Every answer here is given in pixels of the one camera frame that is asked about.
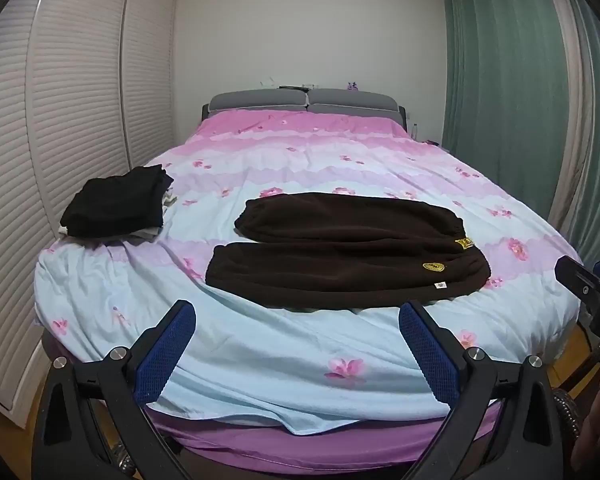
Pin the floral pink blue duvet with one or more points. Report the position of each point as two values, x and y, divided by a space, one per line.
290 160

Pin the beige folded garment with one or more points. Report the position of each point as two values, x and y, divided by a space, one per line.
169 199

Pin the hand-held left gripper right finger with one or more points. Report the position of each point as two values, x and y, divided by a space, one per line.
427 347

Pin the green curtain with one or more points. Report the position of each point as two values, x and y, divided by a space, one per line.
500 70

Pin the purple bed sheet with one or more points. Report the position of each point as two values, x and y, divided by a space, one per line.
330 442

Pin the beige curtain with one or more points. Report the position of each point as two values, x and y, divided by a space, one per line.
572 110

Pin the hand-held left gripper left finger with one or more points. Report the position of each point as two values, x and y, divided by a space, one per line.
167 345

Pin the dark brown fleece pants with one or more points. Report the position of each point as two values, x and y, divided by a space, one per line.
345 255

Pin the clear bottle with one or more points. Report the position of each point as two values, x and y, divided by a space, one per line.
415 131

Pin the dark flat item on headboard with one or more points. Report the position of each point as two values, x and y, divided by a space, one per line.
292 86

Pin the grey folded garment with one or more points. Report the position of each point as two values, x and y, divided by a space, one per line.
142 233

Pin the grey headboard cushion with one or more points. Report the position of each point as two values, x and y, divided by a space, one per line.
257 100
352 101

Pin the pile of folded black clothes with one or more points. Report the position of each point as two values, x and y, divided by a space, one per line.
115 200

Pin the small purple toy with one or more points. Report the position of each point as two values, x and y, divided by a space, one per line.
352 85

